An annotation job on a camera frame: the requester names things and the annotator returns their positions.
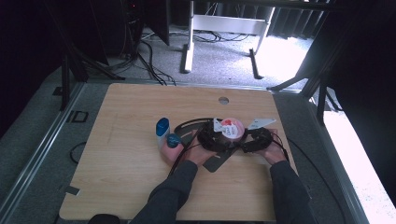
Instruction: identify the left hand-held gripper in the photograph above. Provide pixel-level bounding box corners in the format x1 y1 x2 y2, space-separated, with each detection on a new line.
196 117 248 154

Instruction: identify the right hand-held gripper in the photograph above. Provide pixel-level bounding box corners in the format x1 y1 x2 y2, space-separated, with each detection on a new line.
241 117 278 154

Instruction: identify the pink round container white label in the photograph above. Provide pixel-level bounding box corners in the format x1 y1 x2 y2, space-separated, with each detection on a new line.
219 117 247 142

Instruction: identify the person's left hand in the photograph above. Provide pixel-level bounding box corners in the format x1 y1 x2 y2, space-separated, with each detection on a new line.
183 130 219 167

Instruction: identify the person's right hand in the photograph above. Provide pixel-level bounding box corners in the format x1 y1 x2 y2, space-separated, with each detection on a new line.
257 140 290 166

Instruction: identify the black metal stand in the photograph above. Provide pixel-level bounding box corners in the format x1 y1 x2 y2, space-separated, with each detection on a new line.
266 18 344 126
43 0 126 112

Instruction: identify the black round object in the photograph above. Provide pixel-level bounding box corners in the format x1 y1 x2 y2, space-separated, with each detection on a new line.
87 213 121 224

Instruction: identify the black computer tower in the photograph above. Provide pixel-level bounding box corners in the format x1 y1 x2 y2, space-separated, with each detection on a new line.
122 0 171 47

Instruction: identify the black tape piece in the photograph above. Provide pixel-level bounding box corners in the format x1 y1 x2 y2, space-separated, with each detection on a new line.
64 185 81 197

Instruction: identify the left hand-held gripper cable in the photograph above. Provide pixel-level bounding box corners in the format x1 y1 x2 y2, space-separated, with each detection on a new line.
167 136 204 178

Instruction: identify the hand-held gripper cable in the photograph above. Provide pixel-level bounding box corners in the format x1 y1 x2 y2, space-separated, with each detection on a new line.
167 136 204 178
270 132 347 224

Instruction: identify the right hand-held gripper cable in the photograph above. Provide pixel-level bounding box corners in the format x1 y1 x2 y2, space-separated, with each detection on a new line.
270 132 347 224

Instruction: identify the black floor cable bundle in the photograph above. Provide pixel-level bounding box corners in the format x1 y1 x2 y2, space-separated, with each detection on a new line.
106 38 177 87

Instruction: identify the white desk frame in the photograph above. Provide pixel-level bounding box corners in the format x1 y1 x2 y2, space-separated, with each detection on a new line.
179 0 276 80

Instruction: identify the black rectangular floor bracket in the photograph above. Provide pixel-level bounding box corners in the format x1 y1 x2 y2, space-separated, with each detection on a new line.
65 109 90 124

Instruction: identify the black cable loop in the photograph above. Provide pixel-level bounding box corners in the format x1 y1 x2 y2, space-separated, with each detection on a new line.
69 141 89 165

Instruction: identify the aluminium floor rail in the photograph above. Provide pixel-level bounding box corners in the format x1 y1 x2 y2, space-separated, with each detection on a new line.
0 81 86 217

